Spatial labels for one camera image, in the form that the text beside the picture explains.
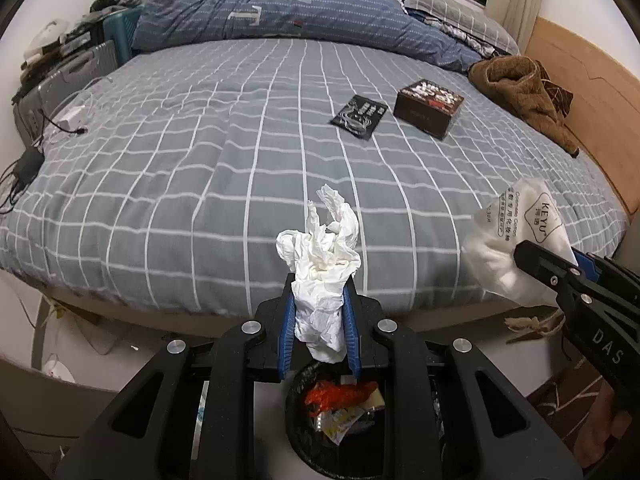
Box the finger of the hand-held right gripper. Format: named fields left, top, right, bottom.
left=511, top=240, right=581, bottom=291
left=570, top=251, right=613, bottom=286

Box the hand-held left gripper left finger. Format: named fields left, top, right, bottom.
left=55, top=275, right=296, bottom=480

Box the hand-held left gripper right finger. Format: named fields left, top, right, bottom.
left=342, top=275, right=583, bottom=480

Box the white cotton pad bag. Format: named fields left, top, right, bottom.
left=461, top=177, right=576, bottom=346

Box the white tissue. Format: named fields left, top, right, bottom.
left=276, top=184, right=362, bottom=365

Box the red plastic bag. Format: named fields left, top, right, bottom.
left=305, top=381, right=379, bottom=416

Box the yellow and white snack packet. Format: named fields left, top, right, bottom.
left=320, top=392, right=386, bottom=443

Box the trash bin with black liner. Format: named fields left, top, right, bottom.
left=282, top=360, right=446, bottom=478

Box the person's right hand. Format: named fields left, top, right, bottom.
left=575, top=385, right=633, bottom=468

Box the dark patterned rug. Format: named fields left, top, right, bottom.
left=525, top=360, right=616, bottom=441

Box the wooden headboard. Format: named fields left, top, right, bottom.
left=522, top=17, right=640, bottom=221

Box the dark brown patterned cushion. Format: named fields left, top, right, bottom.
left=542, top=80, right=574, bottom=116

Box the bed with grey checked sheet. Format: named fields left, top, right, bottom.
left=0, top=35, right=628, bottom=333

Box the brown fleece garment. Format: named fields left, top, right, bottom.
left=468, top=55, right=581, bottom=157

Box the dark brown printed box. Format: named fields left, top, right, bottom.
left=393, top=79, right=466, bottom=141

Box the black printed sachet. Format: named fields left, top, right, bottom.
left=330, top=94, right=389, bottom=139

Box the small white plastic bag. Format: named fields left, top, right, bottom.
left=42, top=355, right=76, bottom=386

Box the striped pillow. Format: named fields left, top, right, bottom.
left=435, top=17, right=501, bottom=58

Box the grey checked pillow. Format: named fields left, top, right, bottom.
left=402, top=0, right=521, bottom=56

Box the white charger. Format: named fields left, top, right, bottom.
left=55, top=105, right=86, bottom=133

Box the black power adapter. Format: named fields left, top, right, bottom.
left=12, top=147, right=46, bottom=186

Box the blue striped quilt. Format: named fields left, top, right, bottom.
left=132, top=0, right=483, bottom=73

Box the grey suitcase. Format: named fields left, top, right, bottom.
left=12, top=42, right=118, bottom=133

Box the teal suitcase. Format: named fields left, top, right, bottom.
left=102, top=7, right=143, bottom=68

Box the dark cloth bundle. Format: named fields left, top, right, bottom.
left=90, top=0, right=138, bottom=13

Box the white plastic item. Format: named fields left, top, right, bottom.
left=25, top=19, right=68, bottom=56

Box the black cable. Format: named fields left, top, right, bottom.
left=35, top=110, right=88, bottom=148

